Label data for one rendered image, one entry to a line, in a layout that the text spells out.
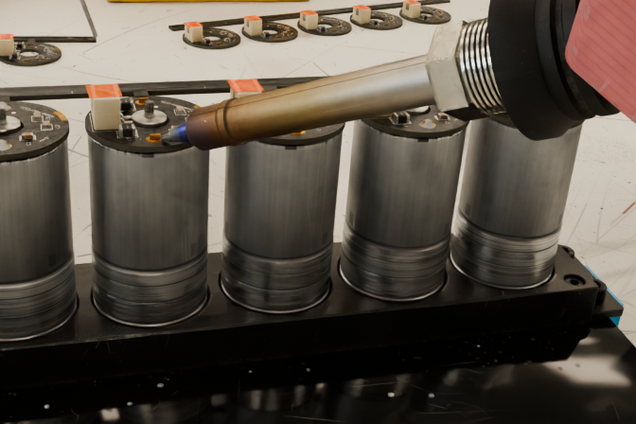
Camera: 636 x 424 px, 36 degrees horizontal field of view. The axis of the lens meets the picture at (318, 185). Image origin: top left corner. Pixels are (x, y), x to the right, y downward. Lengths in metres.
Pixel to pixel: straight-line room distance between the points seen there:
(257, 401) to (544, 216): 0.08
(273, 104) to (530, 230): 0.08
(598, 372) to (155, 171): 0.11
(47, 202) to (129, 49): 0.23
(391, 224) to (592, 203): 0.13
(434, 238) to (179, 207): 0.06
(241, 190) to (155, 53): 0.22
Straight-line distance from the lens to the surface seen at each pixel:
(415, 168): 0.21
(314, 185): 0.20
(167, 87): 0.22
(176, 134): 0.19
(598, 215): 0.32
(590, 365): 0.23
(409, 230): 0.21
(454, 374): 0.22
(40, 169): 0.19
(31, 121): 0.20
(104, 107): 0.19
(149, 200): 0.19
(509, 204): 0.22
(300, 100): 0.17
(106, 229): 0.20
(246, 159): 0.20
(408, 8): 0.48
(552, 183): 0.22
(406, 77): 0.15
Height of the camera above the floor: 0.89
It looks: 27 degrees down
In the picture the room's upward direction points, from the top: 5 degrees clockwise
